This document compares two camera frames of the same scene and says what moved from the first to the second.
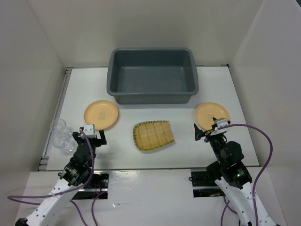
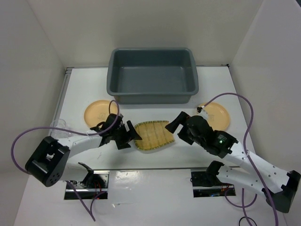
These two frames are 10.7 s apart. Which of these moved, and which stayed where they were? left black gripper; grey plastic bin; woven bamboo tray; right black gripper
Moved: right black gripper; left black gripper
Stayed: woven bamboo tray; grey plastic bin
